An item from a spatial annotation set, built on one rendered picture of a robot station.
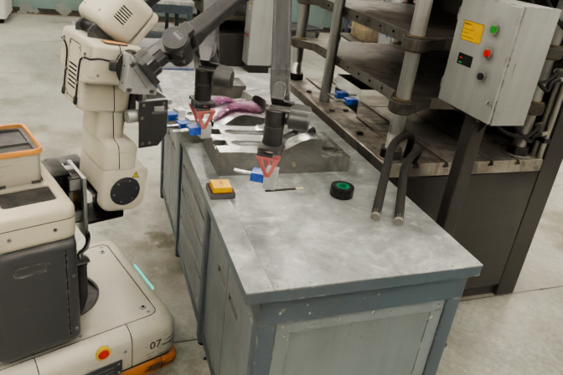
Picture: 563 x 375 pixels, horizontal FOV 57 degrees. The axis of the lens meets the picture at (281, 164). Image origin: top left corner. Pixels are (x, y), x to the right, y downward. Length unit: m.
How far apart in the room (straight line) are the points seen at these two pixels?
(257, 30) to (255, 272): 5.11
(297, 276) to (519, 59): 1.04
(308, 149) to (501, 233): 1.23
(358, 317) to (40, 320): 0.96
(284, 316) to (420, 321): 0.46
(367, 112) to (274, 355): 1.43
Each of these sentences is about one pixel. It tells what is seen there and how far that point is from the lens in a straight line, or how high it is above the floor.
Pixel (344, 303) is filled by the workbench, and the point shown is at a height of 0.71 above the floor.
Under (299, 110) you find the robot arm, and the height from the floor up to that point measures 1.14.
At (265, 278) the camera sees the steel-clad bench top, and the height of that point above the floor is 0.80.
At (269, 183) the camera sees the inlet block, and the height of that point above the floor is 0.92.
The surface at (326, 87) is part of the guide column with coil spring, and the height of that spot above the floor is 0.87.
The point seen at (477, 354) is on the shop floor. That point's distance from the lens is 2.58.
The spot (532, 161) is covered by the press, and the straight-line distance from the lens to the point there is 2.62.
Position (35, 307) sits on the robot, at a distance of 1.75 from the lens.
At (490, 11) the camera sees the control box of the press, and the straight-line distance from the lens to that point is 1.94.
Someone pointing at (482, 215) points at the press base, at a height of 0.50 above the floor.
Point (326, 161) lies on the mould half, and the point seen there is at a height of 0.85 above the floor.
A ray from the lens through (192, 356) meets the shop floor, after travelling 2.24.
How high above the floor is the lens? 1.58
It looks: 24 degrees down
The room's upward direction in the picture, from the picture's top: 7 degrees clockwise
